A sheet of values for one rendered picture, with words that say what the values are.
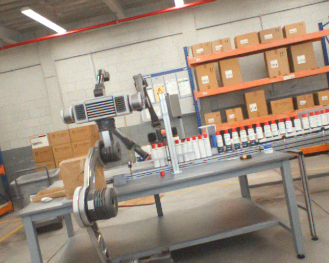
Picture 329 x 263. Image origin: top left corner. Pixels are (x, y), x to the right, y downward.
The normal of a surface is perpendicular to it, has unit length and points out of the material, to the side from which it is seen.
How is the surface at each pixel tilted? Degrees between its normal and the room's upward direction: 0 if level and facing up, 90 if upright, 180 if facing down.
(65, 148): 90
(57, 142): 90
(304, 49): 89
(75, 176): 90
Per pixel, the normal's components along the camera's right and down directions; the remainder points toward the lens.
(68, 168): 0.20, 0.01
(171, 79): -0.10, 0.07
